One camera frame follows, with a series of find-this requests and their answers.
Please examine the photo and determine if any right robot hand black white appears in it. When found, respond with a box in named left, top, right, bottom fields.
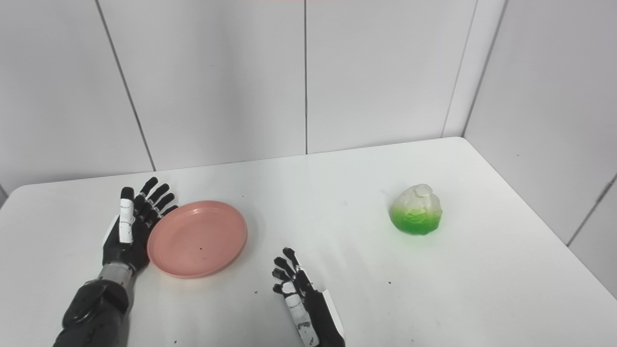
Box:
left=272, top=247, right=346, bottom=347

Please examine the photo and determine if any green white cabbage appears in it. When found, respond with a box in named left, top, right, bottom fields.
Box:
left=389, top=184, right=443, bottom=236

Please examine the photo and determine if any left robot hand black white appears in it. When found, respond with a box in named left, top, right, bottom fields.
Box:
left=102, top=176, right=179, bottom=276

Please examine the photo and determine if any pink round plate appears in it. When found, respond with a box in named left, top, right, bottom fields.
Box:
left=147, top=200, right=248, bottom=279

